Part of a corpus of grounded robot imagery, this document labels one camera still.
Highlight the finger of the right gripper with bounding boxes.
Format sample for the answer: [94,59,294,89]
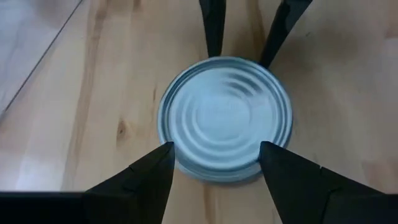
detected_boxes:
[198,0,227,57]
[259,0,313,68]

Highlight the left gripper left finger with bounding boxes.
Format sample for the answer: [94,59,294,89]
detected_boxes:
[0,141,175,224]

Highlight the red label tuna can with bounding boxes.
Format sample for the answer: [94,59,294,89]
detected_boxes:
[157,55,293,184]

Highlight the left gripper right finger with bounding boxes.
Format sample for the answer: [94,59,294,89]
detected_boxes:
[259,141,398,224]

